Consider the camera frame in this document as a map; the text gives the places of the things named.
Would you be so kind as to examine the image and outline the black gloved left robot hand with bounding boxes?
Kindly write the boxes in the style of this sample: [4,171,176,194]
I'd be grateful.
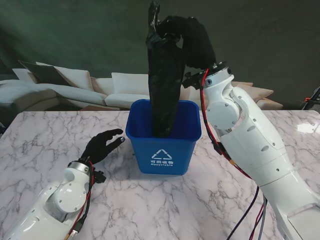
[81,128,125,165]

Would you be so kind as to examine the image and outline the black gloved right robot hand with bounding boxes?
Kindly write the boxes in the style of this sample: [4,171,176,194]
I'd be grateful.
[155,14,218,71]

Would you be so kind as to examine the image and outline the black plastic garbage bag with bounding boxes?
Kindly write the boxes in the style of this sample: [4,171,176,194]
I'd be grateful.
[146,1,187,138]

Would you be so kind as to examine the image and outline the blue plastic recycling bin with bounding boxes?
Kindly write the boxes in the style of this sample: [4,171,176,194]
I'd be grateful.
[124,99,202,176]

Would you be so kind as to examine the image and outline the long white sofa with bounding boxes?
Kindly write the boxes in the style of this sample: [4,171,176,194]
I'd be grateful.
[0,67,151,112]

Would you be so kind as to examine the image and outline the beige sofa back cushion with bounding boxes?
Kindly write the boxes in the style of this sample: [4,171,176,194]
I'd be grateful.
[90,76,113,95]

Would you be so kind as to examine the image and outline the white sofa back cushion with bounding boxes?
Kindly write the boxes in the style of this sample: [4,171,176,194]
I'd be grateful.
[12,67,38,82]
[36,61,91,90]
[111,72,150,96]

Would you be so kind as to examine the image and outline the dark grey cushion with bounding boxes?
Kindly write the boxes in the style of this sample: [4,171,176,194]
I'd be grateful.
[18,59,76,87]

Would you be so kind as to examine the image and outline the black tripod with orange clip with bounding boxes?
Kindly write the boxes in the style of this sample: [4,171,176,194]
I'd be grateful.
[298,86,320,111]

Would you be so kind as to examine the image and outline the left arm red black cables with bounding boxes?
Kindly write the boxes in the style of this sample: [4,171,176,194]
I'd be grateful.
[66,161,97,235]

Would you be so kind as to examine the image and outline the arm red black cables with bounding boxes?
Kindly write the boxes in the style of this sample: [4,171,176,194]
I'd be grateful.
[198,68,268,240]
[66,161,97,235]

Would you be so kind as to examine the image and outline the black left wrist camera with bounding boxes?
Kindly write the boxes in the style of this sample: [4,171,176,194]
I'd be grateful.
[92,169,107,183]

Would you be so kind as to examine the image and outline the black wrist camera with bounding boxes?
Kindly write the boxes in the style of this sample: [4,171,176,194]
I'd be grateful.
[92,169,107,183]
[181,71,205,90]

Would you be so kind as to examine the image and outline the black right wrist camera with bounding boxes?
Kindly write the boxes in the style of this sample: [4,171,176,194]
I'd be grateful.
[181,71,205,90]

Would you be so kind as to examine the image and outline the right arm red black cables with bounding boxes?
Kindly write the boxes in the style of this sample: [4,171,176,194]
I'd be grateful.
[198,68,268,240]

